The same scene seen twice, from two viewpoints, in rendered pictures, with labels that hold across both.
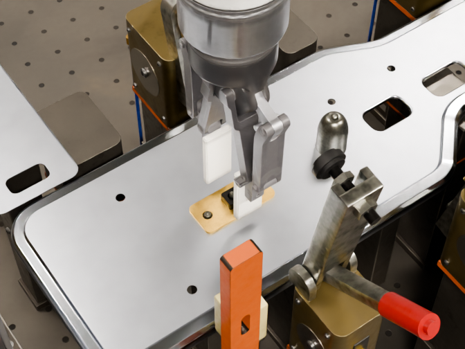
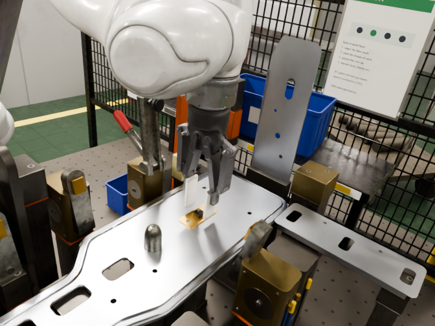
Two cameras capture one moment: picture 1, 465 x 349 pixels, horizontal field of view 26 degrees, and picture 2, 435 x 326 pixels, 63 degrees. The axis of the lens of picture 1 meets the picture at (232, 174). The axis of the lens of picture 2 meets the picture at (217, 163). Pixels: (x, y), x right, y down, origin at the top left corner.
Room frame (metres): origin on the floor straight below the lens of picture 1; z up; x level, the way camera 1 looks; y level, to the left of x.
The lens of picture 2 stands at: (1.14, -0.17, 1.47)
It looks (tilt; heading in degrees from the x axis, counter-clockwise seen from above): 30 degrees down; 160
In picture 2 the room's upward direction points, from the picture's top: 7 degrees clockwise
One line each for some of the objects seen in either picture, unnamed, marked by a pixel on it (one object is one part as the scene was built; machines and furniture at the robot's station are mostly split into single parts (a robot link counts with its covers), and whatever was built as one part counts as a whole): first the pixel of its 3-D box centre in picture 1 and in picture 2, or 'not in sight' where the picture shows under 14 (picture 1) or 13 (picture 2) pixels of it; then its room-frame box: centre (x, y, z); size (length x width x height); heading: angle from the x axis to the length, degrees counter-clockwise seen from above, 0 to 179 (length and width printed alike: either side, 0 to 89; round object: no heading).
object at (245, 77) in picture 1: (232, 63); (207, 127); (0.58, 0.00, 1.20); 0.08 x 0.07 x 0.09; 35
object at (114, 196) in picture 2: not in sight; (127, 193); (0.12, -0.12, 0.74); 0.11 x 0.10 x 0.09; 125
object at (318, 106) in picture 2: not in sight; (274, 111); (0.25, 0.30, 1.09); 0.30 x 0.17 x 0.13; 43
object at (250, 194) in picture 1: (260, 186); (185, 176); (0.54, -0.03, 1.08); 0.03 x 0.01 x 0.05; 35
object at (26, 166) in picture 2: not in sight; (37, 253); (0.54, -0.32, 0.91); 0.07 x 0.05 x 0.42; 35
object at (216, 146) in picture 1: (216, 154); (210, 202); (0.60, 0.01, 1.05); 0.03 x 0.01 x 0.07; 125
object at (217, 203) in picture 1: (232, 199); (198, 213); (0.58, 0.00, 1.01); 0.08 x 0.04 x 0.01; 125
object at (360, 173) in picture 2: not in sight; (241, 125); (0.17, 0.24, 1.01); 0.90 x 0.22 x 0.03; 35
